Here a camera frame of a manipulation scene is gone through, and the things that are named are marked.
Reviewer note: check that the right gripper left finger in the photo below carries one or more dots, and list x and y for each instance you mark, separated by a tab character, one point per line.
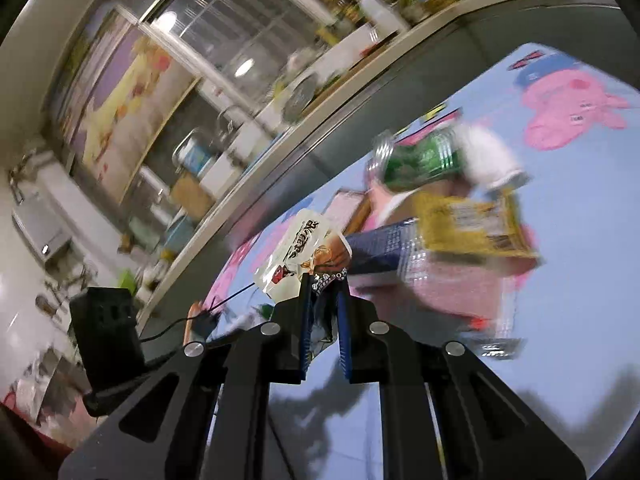
295	317

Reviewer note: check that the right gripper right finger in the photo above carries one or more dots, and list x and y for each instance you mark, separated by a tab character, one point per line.
364	340

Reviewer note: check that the white snack wrapper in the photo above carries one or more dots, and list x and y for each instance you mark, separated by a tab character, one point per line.
310	256

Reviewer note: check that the dark blue milk carton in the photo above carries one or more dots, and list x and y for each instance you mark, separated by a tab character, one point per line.
380	257

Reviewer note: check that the yellow snack bag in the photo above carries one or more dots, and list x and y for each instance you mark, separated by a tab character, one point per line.
461	226

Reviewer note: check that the green crushed can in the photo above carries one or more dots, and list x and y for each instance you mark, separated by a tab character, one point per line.
405	167

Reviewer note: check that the pink white cup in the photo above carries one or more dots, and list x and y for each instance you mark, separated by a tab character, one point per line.
486	160

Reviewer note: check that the cartoon pig tablecloth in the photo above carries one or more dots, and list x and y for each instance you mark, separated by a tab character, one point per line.
507	368

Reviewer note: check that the cartoon window poster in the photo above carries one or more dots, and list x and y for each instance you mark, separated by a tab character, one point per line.
116	91

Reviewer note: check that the white plastic bottle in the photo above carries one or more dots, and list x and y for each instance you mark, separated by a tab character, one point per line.
384	18

